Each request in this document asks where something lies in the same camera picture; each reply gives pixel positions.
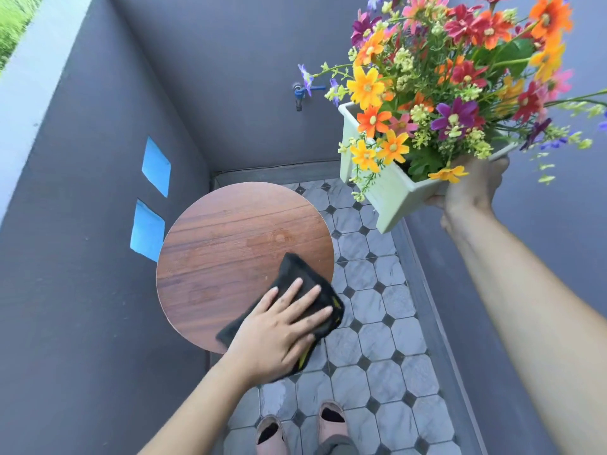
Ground person's left pink shoe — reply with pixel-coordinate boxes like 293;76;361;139
255;414;290;455

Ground person's pink shoe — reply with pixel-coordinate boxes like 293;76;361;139
255;414;290;455
316;400;351;446

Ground green grass patch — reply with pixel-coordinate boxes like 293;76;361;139
0;0;46;72

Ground round wooden table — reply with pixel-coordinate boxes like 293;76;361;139
156;182;335;355

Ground white rectangular planter box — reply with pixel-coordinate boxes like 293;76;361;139
338;102;518;235

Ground person's left forearm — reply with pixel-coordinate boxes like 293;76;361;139
138;356;259;455

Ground blue square wall patch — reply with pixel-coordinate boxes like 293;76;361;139
130;199;166;263
142;136;172;198

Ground blue wall tap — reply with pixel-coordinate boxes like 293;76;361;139
292;82;327;112

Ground person's left hand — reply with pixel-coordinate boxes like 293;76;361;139
223;278;334;387

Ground person's right forearm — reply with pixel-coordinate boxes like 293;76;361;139
443;206;607;455

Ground person's right pink shoe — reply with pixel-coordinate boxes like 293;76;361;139
316;400;351;446

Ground colourful artificial flower bunch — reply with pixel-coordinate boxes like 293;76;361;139
298;0;607;204

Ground person's right hand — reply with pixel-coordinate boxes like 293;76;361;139
424;154;510;234

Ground black cleaning cloth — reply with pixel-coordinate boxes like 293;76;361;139
216;252;345;378

